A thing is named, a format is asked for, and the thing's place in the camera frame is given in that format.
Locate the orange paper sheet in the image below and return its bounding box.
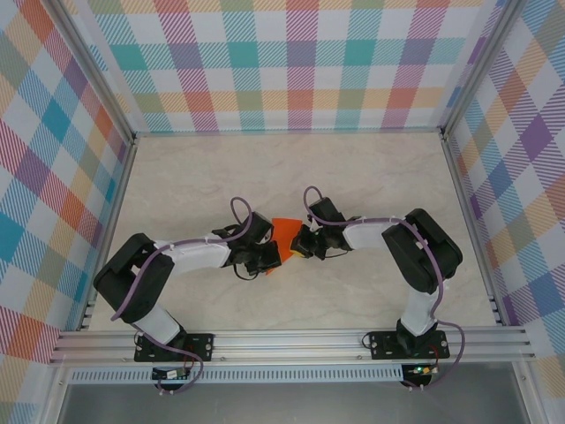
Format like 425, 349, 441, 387
264, 216, 305, 277

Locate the grey metal panel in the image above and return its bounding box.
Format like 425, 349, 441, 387
56, 382, 531, 424

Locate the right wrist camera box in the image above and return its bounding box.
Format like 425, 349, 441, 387
307, 198, 348, 226

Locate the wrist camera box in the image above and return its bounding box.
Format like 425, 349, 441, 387
245, 211, 275, 242
307, 198, 348, 226

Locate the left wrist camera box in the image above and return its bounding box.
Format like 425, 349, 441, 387
245, 211, 275, 242

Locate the aluminium mounting rail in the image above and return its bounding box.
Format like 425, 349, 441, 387
49, 325, 536, 366

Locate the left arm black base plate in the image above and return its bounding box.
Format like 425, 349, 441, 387
133, 332, 216, 364

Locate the aluminium table edge rail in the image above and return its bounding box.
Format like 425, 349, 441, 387
134, 126, 444, 137
78, 140, 139, 331
441, 134, 508, 327

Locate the slotted grey cable duct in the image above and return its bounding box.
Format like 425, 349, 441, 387
69, 364, 405, 385

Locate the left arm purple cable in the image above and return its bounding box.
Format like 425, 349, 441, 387
109, 196, 255, 395

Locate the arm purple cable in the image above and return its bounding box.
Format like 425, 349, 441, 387
303, 185, 465, 392
109, 196, 255, 395

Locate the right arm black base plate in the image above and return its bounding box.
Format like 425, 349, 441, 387
368, 329, 451, 361

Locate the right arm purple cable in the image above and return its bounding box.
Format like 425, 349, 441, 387
303, 185, 465, 392

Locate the slanted aluminium frame post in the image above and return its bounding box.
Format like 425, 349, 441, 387
440, 0, 530, 140
51, 0, 137, 145

